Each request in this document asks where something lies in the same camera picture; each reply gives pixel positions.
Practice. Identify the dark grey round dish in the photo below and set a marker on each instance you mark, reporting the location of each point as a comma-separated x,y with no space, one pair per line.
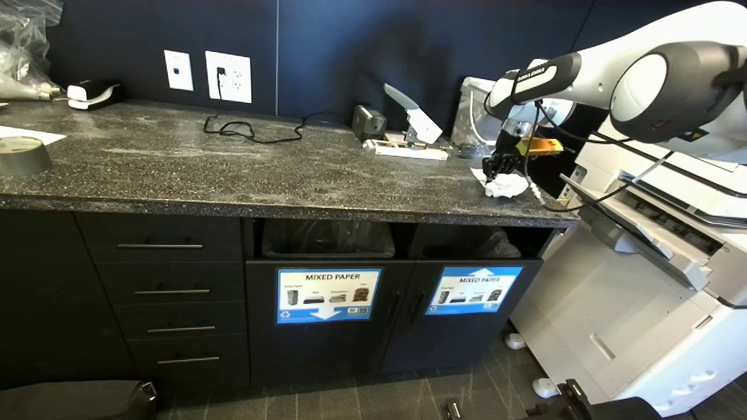
24,155

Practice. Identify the black rounded case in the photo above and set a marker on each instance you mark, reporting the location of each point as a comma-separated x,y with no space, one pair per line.
70,400

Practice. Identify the small white wall plate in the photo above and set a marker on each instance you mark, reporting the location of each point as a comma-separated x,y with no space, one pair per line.
179,71

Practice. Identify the black recycling bin lid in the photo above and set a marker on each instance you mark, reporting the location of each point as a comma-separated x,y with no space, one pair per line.
47,311

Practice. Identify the clear plastic bag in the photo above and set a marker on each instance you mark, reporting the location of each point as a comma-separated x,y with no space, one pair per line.
26,46

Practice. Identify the large white wall outlet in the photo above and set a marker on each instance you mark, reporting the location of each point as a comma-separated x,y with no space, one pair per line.
229,76

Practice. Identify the large white printer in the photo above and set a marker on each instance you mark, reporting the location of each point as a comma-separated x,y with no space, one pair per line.
669,340

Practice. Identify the orange wrist camera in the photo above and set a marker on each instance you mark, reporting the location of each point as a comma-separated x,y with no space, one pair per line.
545,146

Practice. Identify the flat white paper sheet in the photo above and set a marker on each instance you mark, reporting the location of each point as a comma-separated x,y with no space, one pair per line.
47,135

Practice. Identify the small black box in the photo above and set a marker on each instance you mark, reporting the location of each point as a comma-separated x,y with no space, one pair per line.
367,121

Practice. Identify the clear plastic bucket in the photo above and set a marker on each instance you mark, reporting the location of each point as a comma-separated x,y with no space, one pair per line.
468,118

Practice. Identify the mixed paper sign down arrow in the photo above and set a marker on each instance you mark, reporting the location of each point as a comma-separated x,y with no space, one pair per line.
328,307

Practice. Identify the mixed paper sign up arrow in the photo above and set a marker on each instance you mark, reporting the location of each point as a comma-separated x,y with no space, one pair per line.
475,293

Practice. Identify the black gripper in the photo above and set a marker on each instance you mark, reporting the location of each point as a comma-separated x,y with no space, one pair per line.
503,163

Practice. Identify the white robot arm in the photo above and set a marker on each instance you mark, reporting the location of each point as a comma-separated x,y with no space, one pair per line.
621,71

